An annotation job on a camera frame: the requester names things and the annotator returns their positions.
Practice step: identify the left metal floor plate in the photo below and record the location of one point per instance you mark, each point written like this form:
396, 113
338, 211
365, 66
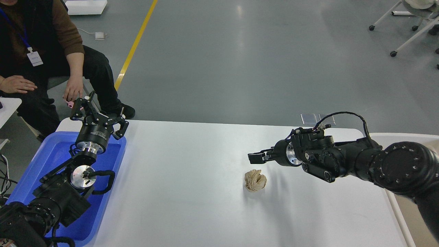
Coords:
309, 119

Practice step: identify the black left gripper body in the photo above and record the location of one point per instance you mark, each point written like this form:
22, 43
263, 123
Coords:
95, 134

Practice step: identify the white plastic bin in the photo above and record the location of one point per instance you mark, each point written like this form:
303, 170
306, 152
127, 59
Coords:
408, 169

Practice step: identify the white power adapter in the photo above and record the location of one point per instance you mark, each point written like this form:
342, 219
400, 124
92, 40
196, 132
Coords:
99, 36

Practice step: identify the seated person in brown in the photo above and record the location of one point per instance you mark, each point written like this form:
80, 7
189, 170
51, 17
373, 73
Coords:
45, 26

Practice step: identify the right metal floor plate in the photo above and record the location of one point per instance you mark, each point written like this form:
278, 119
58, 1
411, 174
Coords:
327, 120

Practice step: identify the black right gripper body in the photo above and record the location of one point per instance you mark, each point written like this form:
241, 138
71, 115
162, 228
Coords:
284, 154

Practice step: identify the white side table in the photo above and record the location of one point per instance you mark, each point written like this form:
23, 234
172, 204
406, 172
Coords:
9, 106

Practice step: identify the white id badge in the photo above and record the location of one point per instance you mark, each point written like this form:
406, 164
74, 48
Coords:
35, 58

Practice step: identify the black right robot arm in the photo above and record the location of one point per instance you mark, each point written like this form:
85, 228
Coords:
328, 160

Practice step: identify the person's left hand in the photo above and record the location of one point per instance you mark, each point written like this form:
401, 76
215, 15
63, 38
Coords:
74, 88

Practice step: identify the metal floor plate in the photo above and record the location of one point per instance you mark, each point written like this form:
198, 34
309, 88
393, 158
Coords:
327, 120
309, 119

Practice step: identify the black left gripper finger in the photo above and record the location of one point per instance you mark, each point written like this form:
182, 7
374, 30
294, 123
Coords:
123, 125
84, 107

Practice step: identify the white box on floor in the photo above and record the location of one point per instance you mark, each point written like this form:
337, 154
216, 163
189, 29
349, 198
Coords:
86, 7

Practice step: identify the pink phone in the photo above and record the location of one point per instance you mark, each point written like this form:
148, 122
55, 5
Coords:
70, 104

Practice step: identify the beige paper ball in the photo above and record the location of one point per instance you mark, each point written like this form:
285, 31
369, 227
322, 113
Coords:
255, 180

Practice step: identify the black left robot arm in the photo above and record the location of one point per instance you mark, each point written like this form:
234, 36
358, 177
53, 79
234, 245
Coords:
62, 196

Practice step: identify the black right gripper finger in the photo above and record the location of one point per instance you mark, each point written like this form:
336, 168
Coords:
267, 151
259, 158

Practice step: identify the person's right hand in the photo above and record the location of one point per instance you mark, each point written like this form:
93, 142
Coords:
16, 84

